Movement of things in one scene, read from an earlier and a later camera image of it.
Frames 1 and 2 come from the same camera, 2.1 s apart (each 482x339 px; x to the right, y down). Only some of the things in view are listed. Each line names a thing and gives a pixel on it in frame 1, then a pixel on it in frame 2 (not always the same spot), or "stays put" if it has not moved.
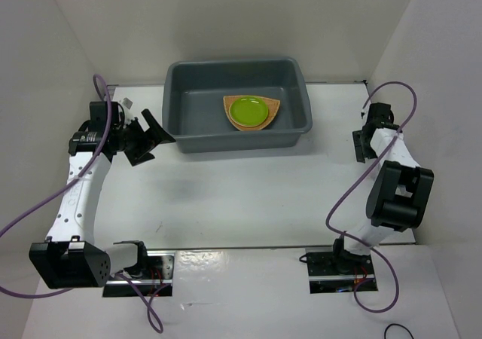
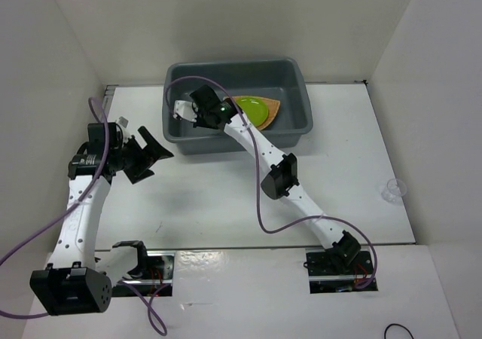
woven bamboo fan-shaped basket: (273, 107) stays put
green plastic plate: (248, 111) stays put
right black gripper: (360, 149) -> (199, 123)
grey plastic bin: (194, 114) stays put
